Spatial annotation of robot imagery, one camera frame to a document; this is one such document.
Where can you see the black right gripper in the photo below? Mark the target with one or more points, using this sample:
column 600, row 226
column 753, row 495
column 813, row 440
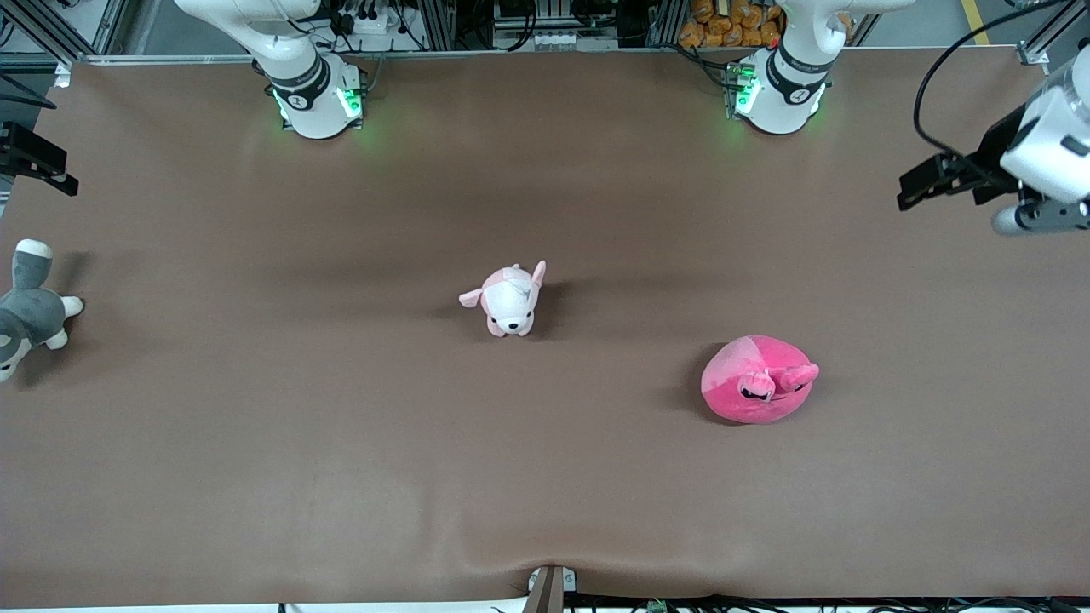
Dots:
column 25, row 153

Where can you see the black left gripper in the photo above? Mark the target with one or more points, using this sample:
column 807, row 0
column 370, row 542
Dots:
column 995, row 153

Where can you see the round hot pink plush toy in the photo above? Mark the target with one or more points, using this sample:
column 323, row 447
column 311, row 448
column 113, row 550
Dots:
column 754, row 379

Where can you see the grey white plush husky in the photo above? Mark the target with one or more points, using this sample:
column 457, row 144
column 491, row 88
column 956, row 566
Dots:
column 30, row 315

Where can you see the pile of orange plush toys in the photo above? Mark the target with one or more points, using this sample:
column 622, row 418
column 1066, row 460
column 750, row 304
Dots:
column 737, row 25

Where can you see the white power strip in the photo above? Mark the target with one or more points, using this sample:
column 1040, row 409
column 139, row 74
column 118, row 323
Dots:
column 368, row 21

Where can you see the white connector strip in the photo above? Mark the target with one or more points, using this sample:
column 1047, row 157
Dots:
column 558, row 38

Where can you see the small white pink plush dog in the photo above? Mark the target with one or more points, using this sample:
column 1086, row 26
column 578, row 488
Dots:
column 509, row 302

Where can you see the brown table mat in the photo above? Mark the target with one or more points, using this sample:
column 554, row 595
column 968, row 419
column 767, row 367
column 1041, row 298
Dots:
column 545, row 477

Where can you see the metal table edge clamp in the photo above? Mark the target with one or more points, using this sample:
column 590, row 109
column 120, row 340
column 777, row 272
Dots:
column 545, row 589

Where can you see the aluminium frame profile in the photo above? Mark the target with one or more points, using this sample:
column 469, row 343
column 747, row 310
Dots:
column 1043, row 38
column 77, row 30

